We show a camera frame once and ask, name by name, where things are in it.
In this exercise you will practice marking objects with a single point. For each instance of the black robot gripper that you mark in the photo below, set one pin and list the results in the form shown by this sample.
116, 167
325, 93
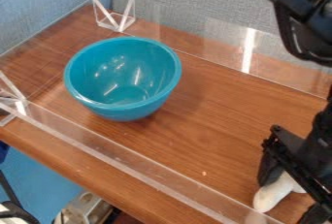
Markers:
315, 154

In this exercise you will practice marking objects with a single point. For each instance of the white toy mushroom brown cap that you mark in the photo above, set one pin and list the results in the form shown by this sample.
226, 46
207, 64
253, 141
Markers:
272, 193

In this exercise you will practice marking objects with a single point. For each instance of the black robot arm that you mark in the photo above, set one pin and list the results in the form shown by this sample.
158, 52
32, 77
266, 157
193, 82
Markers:
296, 164

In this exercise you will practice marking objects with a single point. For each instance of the blue plastic bowl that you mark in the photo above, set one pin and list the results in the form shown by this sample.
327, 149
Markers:
122, 77

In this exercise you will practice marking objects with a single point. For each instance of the white power strip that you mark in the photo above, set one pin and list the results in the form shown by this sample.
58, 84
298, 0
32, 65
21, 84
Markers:
86, 209

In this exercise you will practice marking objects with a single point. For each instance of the clear acrylic back barrier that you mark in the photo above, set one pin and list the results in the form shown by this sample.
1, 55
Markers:
241, 48

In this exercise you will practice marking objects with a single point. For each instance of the clear acrylic barrier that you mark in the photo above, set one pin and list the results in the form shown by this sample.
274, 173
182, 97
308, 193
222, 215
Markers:
126, 178
241, 48

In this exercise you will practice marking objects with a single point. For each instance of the clear acrylic front barrier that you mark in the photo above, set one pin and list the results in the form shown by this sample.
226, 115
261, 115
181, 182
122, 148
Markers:
126, 178

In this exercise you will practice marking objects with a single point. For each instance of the clear acrylic corner bracket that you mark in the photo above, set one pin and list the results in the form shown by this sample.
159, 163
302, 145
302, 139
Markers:
111, 20

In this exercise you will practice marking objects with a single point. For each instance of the clear acrylic left bracket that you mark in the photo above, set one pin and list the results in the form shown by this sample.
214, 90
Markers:
11, 98

